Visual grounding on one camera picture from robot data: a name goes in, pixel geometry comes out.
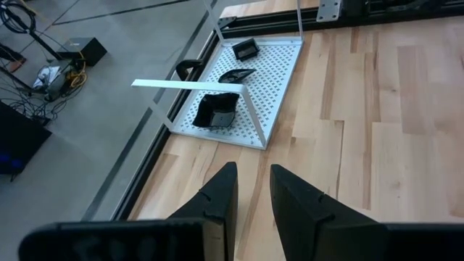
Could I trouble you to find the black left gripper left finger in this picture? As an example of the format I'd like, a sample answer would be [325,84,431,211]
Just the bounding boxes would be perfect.
[168,161,240,261]

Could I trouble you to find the yellow cable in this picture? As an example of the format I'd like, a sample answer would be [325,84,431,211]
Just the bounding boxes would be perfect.
[67,60,88,90]

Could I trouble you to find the black coiled cable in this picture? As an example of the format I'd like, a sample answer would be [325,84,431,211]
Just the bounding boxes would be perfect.
[0,0,37,36]

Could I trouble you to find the black wavy square plate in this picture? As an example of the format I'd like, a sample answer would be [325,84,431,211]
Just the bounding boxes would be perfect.
[191,92,241,131]

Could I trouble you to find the grey power supply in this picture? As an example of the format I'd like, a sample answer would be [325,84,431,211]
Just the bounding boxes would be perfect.
[31,64,73,102]

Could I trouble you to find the black case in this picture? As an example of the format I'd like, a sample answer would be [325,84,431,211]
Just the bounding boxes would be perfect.
[0,100,53,175]

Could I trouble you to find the black box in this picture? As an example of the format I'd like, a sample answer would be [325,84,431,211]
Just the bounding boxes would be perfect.
[56,36,109,67]

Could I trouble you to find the black clamp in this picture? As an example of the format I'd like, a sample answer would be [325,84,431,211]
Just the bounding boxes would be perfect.
[175,59,204,81]

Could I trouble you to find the grey centred square plate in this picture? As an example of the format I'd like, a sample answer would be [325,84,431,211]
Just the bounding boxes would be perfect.
[231,37,261,62]

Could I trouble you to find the black aluminium frame rails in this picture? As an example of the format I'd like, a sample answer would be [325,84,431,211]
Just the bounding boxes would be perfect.
[217,0,464,40]

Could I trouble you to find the black stand pole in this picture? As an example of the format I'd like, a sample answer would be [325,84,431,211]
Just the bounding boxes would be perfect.
[20,23,65,62]

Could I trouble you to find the black teardrop plate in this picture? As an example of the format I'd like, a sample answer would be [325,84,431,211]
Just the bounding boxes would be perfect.
[217,67,257,84]

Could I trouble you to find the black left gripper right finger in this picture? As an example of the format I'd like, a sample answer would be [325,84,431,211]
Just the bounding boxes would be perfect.
[269,163,388,261]

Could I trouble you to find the black aluminium frame rail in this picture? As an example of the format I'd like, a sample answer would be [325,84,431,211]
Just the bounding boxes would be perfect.
[110,16,239,222]

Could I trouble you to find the silver metal bracket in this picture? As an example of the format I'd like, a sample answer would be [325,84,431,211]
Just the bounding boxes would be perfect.
[315,0,344,23]

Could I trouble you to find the white perforated metal rack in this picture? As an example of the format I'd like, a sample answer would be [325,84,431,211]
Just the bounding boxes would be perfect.
[130,0,305,151]

